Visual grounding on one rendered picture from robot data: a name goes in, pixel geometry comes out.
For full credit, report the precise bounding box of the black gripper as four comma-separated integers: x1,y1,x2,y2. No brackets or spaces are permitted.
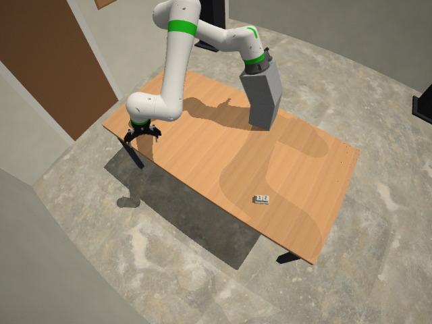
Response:
124,124,161,148

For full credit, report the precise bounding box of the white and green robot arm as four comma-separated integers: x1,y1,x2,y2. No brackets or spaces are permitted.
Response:
126,0,273,131

